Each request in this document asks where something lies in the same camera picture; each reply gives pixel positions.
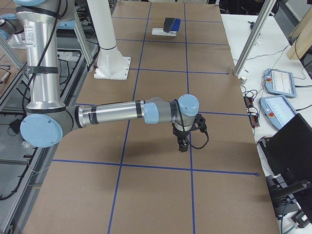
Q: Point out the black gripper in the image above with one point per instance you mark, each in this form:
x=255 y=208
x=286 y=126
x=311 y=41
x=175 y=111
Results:
x=180 y=134

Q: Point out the grey and blue towel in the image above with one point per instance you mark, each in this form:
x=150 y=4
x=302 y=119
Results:
x=171 y=24

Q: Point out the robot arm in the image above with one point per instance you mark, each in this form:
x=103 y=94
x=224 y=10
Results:
x=11 y=26
x=48 y=119

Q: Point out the white towel rack with wooden bars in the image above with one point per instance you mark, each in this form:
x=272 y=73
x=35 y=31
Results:
x=160 y=32

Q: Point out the lower orange relay board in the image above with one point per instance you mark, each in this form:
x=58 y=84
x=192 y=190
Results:
x=254 y=121

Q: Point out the orange relay board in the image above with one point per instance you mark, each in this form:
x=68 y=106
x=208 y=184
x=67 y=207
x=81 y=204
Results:
x=248 y=102
x=254 y=121

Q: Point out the upper orange relay board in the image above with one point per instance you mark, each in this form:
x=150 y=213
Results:
x=248 y=102

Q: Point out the small metal cylinder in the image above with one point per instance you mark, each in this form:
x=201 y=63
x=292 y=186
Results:
x=243 y=80

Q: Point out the near blue teach pendant tablet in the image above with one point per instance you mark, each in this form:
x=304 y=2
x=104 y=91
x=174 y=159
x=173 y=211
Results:
x=278 y=110

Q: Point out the blue teach pendant tablet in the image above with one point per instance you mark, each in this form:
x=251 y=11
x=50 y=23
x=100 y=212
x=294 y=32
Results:
x=279 y=82
x=278 y=110

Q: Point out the black monitor with stand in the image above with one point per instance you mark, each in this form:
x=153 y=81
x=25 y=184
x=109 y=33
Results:
x=289 y=154

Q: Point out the far blue teach pendant tablet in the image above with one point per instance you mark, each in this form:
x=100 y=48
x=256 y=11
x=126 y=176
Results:
x=279 y=82

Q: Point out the wooden board at right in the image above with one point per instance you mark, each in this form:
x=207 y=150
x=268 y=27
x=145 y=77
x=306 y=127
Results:
x=303 y=37

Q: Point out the white camera mast with base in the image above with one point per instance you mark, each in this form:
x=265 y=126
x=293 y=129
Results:
x=111 y=64

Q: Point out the aluminium frame post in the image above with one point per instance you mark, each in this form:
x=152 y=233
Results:
x=259 y=23

